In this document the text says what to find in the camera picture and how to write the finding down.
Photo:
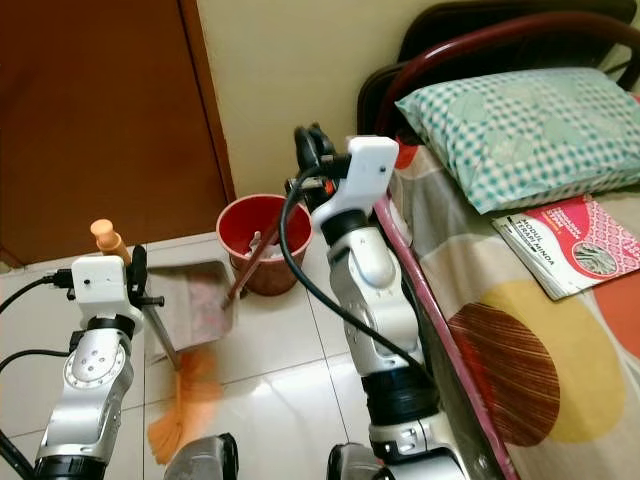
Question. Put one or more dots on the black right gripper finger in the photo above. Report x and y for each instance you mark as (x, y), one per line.
(312, 148)

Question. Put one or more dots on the orange broom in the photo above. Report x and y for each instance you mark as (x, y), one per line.
(185, 410)

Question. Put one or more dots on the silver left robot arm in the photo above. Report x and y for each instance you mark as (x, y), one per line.
(85, 400)

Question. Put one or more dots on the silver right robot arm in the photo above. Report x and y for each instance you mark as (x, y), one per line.
(375, 290)

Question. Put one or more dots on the red plastic bin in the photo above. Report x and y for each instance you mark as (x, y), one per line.
(285, 270)

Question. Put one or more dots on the crumpled white paper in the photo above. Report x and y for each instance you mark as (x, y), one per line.
(253, 248)

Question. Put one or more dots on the brown wooden door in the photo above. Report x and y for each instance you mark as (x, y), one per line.
(100, 120)

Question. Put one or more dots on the dark bed headboard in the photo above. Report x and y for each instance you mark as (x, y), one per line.
(460, 35)

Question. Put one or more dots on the green checked pillow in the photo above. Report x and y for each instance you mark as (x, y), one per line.
(520, 130)

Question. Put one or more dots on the grey left robot leg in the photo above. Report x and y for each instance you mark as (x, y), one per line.
(202, 460)

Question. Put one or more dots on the pink printed book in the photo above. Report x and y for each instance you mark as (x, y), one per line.
(570, 245)

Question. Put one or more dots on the patterned bed sheet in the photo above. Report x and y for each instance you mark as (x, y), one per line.
(540, 380)

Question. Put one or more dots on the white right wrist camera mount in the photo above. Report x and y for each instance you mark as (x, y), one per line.
(365, 175)

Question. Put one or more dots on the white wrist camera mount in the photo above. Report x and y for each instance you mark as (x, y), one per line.
(365, 175)
(100, 285)

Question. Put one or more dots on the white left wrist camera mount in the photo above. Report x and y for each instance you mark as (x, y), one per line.
(100, 285)

